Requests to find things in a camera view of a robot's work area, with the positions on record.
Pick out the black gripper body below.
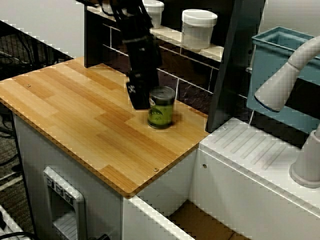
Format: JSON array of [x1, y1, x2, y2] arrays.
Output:
[[121, 34, 163, 76]]

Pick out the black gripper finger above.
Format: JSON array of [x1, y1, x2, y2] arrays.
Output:
[[146, 69, 161, 90], [125, 70, 152, 111]]

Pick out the green jar with grey lid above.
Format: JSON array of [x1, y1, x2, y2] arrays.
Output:
[[147, 86, 177, 130]]

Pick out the small white lidded tub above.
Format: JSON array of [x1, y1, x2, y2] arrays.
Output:
[[142, 0, 165, 30]]

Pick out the large white lidded tub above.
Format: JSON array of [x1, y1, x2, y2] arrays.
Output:
[[181, 8, 218, 50]]

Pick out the white toy kitchen unit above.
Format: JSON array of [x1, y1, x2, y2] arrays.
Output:
[[0, 56, 320, 240]]

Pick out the black tiled backsplash shelf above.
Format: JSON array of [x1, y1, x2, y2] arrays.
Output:
[[83, 0, 268, 134]]

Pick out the black mesh netting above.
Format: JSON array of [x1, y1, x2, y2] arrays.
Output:
[[0, 19, 76, 82]]

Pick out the teal plastic bin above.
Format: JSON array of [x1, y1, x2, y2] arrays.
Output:
[[246, 26, 320, 133]]

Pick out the grey toy kitchen faucet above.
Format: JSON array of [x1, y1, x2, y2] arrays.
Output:
[[254, 34, 320, 190]]

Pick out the grey dishwasher control panel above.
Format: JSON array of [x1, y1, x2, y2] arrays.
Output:
[[42, 166, 87, 240]]

